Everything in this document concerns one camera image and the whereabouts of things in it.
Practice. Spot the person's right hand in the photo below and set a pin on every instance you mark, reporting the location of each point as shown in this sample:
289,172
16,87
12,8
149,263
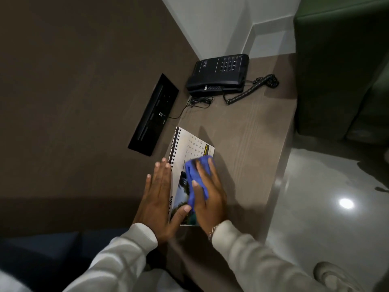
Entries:
214,203

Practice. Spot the person's left hand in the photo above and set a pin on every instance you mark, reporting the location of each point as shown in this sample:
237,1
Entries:
156,206

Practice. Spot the person's left thumb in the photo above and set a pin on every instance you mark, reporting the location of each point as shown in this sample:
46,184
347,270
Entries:
181,216

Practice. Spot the person's left little finger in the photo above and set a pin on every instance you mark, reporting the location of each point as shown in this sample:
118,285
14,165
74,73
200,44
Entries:
148,188

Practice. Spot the person's right thumb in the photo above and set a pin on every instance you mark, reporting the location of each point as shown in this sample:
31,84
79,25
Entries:
198,196

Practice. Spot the person's left middle finger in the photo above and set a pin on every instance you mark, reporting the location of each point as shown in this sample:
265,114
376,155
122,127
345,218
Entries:
164,176

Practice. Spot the blue cleaning cloth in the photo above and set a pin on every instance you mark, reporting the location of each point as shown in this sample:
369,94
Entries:
191,179

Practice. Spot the spiral-bound desk calendar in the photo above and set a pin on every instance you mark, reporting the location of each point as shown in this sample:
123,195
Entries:
190,145

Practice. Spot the person's right forearm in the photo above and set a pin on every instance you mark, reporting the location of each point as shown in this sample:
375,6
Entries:
258,264

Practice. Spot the person's left forearm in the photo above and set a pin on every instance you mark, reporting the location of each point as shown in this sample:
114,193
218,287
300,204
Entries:
115,261

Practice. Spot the black recessed socket panel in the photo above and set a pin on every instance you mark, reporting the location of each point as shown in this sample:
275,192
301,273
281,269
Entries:
153,115

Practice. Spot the black desk telephone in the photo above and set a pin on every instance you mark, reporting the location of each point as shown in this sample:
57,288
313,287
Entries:
217,72

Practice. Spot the dark blue trouser leg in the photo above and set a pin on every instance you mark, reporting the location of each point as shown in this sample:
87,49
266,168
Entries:
45,252

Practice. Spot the beige shoe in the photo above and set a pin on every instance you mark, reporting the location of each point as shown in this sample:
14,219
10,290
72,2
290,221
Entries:
334,276

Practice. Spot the green upholstered armchair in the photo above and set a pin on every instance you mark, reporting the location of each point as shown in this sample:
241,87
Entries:
337,66

